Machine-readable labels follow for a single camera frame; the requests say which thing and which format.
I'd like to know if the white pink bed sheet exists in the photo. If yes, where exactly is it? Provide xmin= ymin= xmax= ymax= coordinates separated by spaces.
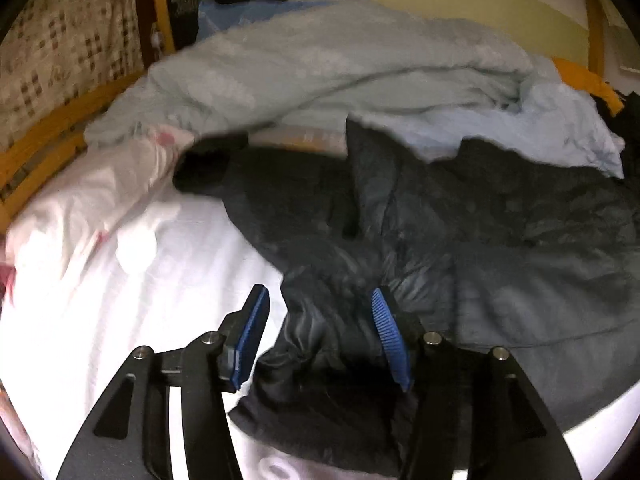
xmin=0 ymin=127 xmax=640 ymax=480

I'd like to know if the black garment at edge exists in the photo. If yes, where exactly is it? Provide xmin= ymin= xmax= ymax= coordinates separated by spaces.
xmin=591 ymin=92 xmax=639 ymax=151

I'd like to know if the checkered beige cushion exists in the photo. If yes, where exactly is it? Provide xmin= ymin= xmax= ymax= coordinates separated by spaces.
xmin=1 ymin=0 xmax=143 ymax=151

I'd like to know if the black puffer jacket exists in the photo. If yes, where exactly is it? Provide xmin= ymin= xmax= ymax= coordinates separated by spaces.
xmin=174 ymin=122 xmax=639 ymax=476

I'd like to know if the light blue duvet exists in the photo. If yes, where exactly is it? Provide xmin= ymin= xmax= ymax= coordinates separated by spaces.
xmin=85 ymin=0 xmax=623 ymax=177

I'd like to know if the orange wooden bed frame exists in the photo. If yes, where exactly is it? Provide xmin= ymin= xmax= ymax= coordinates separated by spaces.
xmin=1 ymin=0 xmax=624 ymax=223

